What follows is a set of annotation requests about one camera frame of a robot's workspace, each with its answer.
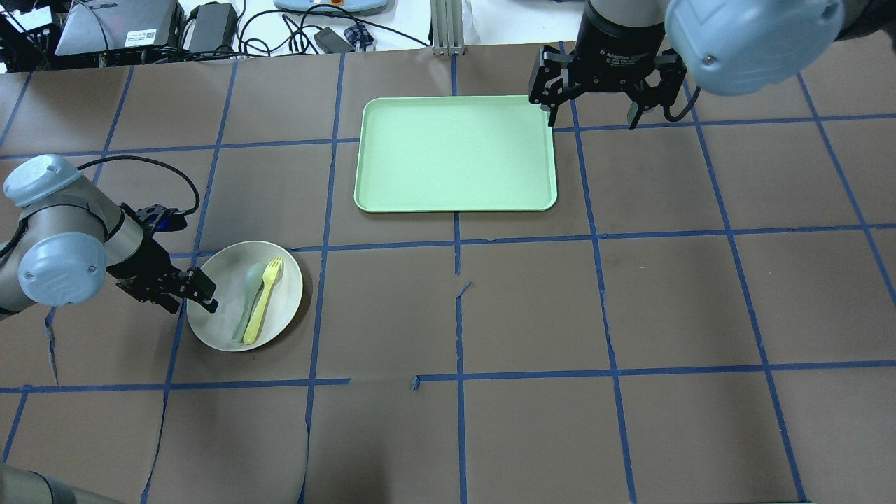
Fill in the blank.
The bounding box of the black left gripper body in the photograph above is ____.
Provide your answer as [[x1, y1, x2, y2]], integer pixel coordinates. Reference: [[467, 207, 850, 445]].
[[112, 204, 193, 314]]

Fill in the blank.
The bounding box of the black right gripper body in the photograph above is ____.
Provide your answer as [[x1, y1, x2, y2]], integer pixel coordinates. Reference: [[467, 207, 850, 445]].
[[528, 20, 686, 109]]

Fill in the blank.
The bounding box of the yellow plastic fork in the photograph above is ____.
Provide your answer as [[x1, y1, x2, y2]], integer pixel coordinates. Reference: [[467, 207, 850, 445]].
[[242, 256, 283, 345]]

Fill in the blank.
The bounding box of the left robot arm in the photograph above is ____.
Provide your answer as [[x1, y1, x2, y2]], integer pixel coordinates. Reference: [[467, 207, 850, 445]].
[[1, 155, 218, 319]]

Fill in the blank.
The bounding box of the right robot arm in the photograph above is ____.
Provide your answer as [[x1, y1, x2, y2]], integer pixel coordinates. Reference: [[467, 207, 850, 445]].
[[528, 1, 894, 129]]

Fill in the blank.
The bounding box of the pale green plastic spoon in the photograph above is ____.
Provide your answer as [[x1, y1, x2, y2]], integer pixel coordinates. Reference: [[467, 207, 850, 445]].
[[232, 262, 266, 342]]

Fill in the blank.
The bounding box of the light green tray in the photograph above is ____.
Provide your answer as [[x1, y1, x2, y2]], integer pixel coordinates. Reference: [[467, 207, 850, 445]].
[[354, 95, 558, 213]]

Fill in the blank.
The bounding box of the black power adapter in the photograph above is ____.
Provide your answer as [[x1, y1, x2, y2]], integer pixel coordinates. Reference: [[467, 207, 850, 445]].
[[314, 27, 355, 54]]

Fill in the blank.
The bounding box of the black power brick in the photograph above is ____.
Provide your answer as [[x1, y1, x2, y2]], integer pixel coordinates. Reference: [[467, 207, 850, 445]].
[[185, 2, 237, 53]]

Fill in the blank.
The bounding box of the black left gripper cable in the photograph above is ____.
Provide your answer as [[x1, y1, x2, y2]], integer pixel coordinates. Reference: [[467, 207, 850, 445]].
[[77, 155, 201, 216]]

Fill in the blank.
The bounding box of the aluminium frame post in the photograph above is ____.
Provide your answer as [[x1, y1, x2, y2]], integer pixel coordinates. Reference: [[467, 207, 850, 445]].
[[430, 0, 466, 55]]

